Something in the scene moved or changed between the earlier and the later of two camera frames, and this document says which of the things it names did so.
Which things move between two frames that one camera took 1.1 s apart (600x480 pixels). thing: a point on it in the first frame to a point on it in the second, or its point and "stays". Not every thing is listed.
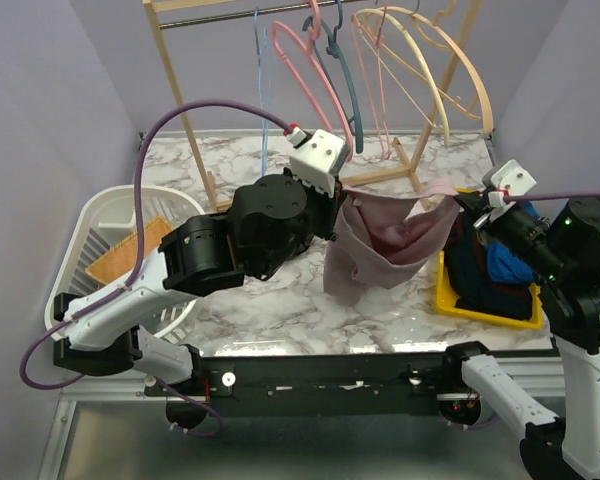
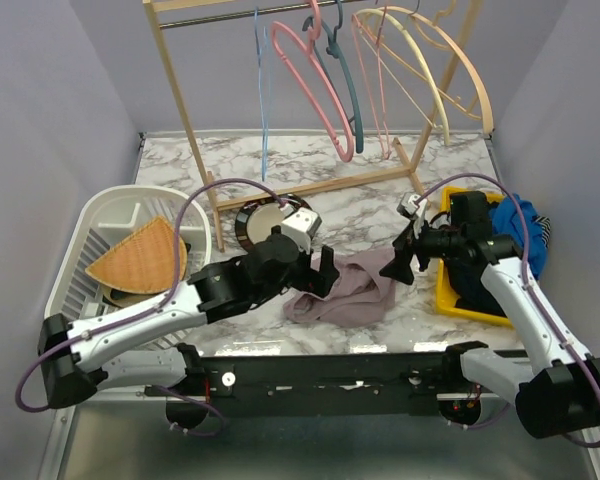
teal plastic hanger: x=334 y=50 stays
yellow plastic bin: x=448 y=300 stays
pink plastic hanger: x=297 y=81 stays
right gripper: x=473 y=202 to x=399 y=266
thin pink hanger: x=387 y=155 stays
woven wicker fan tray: x=120 y=261 stays
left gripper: x=330 y=207 to x=308 y=281
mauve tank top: x=385 y=240 to x=362 y=296
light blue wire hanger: x=262 y=51 stays
